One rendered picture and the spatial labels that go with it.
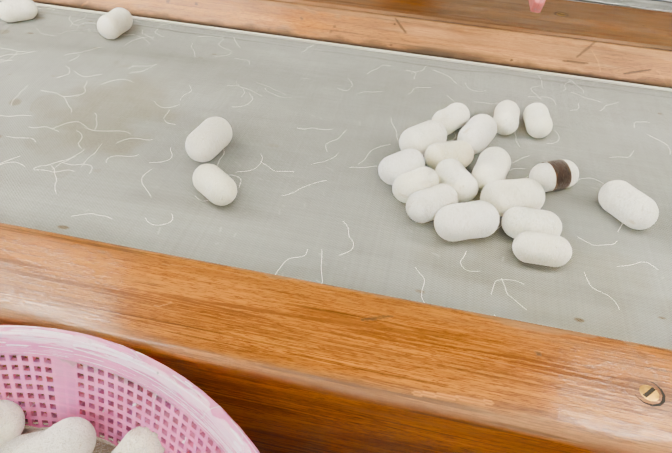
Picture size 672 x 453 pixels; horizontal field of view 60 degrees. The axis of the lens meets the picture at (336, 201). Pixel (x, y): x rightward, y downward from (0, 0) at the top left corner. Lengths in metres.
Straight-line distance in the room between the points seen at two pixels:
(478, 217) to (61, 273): 0.21
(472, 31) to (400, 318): 0.34
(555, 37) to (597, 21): 0.06
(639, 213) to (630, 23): 0.27
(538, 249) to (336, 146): 0.15
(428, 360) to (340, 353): 0.04
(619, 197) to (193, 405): 0.26
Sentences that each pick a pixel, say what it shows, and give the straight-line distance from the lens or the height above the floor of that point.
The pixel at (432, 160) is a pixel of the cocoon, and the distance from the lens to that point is 0.38.
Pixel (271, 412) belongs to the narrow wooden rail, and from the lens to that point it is 0.26.
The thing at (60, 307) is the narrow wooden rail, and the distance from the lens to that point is 0.28.
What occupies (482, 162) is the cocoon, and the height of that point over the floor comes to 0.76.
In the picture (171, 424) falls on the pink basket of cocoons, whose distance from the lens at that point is 0.25.
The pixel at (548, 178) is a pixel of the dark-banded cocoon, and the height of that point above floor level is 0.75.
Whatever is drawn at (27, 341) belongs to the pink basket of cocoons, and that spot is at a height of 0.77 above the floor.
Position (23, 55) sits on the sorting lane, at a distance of 0.55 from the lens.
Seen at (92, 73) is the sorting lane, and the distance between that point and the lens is 0.51.
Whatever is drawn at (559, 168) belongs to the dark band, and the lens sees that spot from 0.39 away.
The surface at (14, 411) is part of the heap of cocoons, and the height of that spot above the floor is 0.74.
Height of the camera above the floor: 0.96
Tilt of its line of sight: 39 degrees down
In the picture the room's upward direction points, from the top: 4 degrees clockwise
